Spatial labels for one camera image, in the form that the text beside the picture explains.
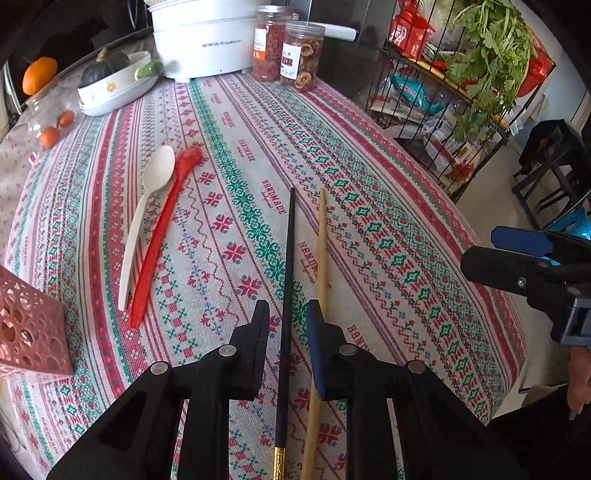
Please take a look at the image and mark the person's right hand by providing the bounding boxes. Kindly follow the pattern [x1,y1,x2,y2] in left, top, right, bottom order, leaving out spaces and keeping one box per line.
[567,347,591,414]

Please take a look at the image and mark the white ceramic dish green handle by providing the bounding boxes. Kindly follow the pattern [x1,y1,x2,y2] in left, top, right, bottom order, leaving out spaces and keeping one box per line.
[77,51,163,116]

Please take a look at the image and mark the leafy green vegetables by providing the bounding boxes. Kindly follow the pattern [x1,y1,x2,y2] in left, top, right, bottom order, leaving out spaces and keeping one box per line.
[447,1,535,141]

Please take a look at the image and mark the red plastic spoon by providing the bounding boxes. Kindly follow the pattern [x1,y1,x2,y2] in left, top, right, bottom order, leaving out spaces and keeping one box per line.
[129,146,204,330]

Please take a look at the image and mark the black chair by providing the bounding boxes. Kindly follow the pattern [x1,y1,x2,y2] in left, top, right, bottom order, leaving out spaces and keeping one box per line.
[512,119,590,230]

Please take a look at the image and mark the pink perforated utensil basket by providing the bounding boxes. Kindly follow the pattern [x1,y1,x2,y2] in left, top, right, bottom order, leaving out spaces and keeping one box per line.
[0,268,74,383]

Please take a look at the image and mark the dark green squash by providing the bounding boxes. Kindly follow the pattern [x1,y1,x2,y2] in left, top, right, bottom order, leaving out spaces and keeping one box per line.
[79,48,130,88]

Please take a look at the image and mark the glass jar with tangerines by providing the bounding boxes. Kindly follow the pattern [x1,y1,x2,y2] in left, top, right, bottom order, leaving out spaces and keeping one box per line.
[27,81,79,152]

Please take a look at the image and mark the large orange on jar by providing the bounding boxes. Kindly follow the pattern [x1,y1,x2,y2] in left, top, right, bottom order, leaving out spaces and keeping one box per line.
[22,57,57,96]

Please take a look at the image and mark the jar of red dried fruit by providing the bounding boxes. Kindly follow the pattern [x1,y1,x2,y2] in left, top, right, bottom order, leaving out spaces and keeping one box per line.
[252,5,294,82]

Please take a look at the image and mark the patterned striped tablecloth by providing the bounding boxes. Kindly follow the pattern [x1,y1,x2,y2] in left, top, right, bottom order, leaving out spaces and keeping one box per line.
[5,74,527,479]

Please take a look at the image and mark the white electric cooking pot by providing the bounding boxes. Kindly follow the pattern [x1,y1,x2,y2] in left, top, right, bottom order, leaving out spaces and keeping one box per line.
[146,1,356,83]

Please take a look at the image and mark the light wooden chopstick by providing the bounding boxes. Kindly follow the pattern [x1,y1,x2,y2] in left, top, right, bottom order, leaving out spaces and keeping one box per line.
[301,189,328,479]

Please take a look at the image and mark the white plastic spoon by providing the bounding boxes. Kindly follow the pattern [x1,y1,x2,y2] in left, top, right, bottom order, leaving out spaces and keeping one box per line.
[117,145,175,311]

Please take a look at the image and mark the black microwave oven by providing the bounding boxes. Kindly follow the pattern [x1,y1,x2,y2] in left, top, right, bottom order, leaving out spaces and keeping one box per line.
[1,61,25,131]

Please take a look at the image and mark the jar of dried slices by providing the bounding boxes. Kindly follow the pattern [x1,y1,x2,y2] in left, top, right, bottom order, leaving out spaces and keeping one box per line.
[280,21,325,92]

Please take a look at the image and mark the black chopstick gold end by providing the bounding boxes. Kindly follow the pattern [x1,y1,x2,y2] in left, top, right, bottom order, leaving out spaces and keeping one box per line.
[273,188,296,480]

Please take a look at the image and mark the black wire rack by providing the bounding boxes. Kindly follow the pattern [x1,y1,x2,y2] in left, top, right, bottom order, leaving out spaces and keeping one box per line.
[367,1,555,201]

